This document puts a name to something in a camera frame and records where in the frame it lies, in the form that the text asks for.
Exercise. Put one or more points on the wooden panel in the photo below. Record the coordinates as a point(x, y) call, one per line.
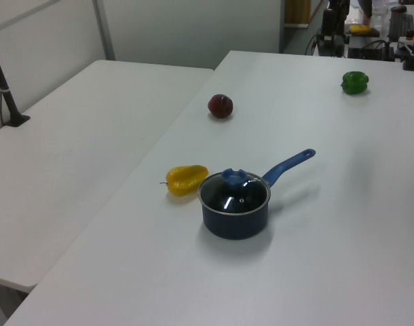
point(297, 12)

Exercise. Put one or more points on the yellow box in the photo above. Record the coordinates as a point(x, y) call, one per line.
point(359, 29)

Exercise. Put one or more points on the black camera stand pole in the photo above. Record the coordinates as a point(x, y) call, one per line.
point(5, 91)

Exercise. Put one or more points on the green bell pepper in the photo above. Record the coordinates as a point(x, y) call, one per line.
point(355, 82)

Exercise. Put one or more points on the dark red toy apple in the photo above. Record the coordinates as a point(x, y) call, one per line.
point(220, 106)

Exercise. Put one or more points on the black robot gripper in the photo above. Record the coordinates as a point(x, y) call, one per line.
point(339, 6)

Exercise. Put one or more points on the dark blue saucepan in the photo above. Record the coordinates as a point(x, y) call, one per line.
point(235, 224)

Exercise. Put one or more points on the yellow bell pepper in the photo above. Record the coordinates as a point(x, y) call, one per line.
point(185, 180)

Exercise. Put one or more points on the clear plastic container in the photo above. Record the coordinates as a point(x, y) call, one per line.
point(380, 17)

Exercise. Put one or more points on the glass lid with blue knob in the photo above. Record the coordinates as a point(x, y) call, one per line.
point(234, 195)

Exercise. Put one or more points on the black electronics box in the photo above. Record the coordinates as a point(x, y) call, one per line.
point(368, 52)

